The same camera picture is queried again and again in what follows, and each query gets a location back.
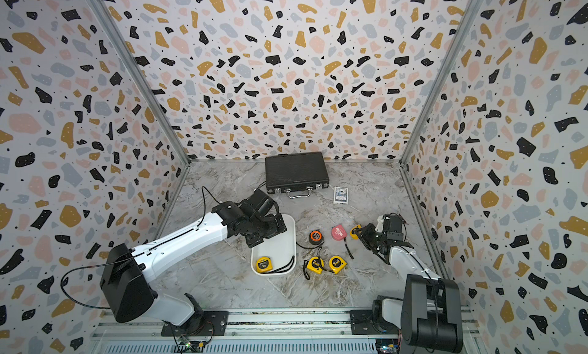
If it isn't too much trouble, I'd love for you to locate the playing card deck box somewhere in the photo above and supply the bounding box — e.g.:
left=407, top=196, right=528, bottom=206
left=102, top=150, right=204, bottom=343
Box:
left=333, top=187, right=349, bottom=205

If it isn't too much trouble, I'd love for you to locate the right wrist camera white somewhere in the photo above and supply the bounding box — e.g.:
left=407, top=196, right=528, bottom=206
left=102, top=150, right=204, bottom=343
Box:
left=375, top=215, right=385, bottom=234

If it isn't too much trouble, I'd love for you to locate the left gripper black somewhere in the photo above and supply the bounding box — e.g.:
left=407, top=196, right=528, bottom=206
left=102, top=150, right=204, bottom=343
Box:
left=248, top=211, right=290, bottom=248

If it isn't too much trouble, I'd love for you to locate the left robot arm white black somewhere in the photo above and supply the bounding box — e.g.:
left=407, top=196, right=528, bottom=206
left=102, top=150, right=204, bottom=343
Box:
left=100, top=189, right=296, bottom=329

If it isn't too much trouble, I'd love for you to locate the white plastic storage box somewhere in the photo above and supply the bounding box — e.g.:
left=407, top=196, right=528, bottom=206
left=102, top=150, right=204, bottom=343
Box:
left=251, top=215, right=297, bottom=277

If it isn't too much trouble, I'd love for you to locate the orange black tape measure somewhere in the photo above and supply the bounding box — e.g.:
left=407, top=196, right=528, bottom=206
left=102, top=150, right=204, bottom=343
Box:
left=296, top=230, right=324, bottom=250

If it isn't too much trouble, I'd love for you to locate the pink tape measure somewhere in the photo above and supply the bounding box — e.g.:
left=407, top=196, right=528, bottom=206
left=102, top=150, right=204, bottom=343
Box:
left=331, top=224, right=355, bottom=260

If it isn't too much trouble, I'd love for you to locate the yellow tape measure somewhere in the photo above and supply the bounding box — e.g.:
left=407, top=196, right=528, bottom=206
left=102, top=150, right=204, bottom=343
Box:
left=255, top=257, right=273, bottom=274
left=329, top=255, right=347, bottom=274
left=303, top=257, right=324, bottom=280
left=350, top=225, right=362, bottom=240

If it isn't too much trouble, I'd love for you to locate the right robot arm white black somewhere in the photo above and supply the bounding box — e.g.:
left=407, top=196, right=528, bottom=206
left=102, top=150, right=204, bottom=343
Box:
left=352, top=213, right=464, bottom=353

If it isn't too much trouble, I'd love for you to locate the black metal-trimmed carrying case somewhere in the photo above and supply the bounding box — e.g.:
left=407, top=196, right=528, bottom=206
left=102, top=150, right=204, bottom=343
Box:
left=265, top=152, right=330, bottom=194

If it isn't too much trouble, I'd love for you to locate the aluminium front rail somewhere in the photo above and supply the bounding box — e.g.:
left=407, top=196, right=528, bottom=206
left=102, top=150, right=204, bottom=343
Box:
left=89, top=306, right=481, bottom=342

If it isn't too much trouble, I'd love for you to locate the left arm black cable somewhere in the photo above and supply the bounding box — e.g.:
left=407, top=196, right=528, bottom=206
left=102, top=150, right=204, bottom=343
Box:
left=60, top=261, right=116, bottom=310

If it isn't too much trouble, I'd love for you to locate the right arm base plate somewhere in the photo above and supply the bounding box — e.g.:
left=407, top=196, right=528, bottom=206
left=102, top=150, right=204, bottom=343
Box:
left=349, top=310, right=401, bottom=335

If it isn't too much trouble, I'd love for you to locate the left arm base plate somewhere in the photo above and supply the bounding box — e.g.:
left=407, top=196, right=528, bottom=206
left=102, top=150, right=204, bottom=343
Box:
left=161, top=310, right=230, bottom=338

